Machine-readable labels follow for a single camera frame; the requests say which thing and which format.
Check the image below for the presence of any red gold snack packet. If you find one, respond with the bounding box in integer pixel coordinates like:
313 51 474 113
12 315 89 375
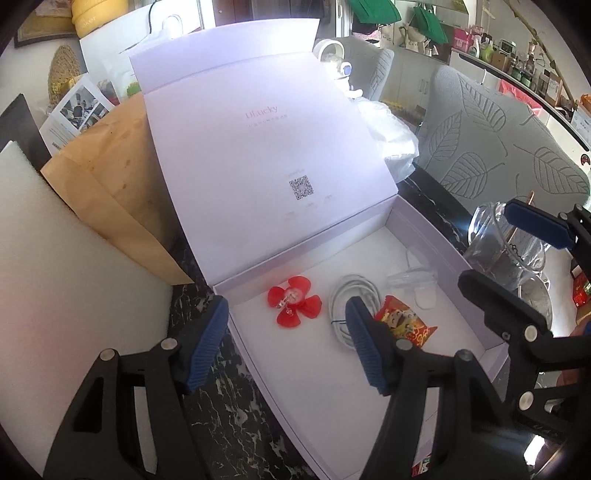
374 295 438 348

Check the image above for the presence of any white charging cable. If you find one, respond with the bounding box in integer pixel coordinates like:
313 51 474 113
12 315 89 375
327 274 384 355

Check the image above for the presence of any red plastic flower fan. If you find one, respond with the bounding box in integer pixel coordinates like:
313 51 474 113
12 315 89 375
266 276 322 328

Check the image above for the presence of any metal bowl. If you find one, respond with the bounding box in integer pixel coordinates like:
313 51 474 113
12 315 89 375
517 277 553 328

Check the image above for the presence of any grey leaf pattern chair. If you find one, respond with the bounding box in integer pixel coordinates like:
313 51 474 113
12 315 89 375
416 66 590 214

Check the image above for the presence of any white foam board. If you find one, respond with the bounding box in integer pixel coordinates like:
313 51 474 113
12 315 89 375
1 142 172 473

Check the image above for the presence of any clear plastic bag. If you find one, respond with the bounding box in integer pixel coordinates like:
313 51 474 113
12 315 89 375
352 97 420 183

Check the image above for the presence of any white open gift box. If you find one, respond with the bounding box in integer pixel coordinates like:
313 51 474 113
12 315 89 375
131 18 505 479

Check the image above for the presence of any green tote bag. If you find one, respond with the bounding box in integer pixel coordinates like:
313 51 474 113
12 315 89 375
349 0 402 25

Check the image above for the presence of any white small appliance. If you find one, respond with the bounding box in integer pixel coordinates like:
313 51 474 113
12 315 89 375
312 39 363 100

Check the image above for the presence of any photo leaflet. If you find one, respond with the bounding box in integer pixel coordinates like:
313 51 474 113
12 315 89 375
40 74 114 155

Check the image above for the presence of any framed picture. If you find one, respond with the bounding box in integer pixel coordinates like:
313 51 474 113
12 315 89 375
14 0 77 48

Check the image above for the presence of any yellow pot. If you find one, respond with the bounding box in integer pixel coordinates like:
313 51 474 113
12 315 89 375
71 0 128 38

